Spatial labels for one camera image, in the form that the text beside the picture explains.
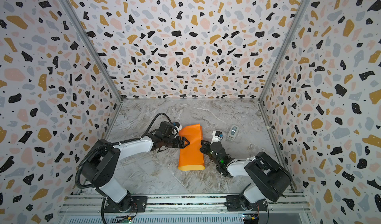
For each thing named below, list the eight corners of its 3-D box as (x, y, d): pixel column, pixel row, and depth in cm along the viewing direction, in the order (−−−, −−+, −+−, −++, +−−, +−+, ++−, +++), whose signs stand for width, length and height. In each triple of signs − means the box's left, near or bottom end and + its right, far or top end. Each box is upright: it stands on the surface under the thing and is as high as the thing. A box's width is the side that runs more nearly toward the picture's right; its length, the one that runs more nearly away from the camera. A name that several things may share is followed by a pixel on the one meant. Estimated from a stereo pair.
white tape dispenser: (225, 140, 100) (226, 136, 96) (230, 128, 106) (231, 124, 103) (233, 143, 98) (234, 139, 95) (238, 130, 105) (239, 127, 101)
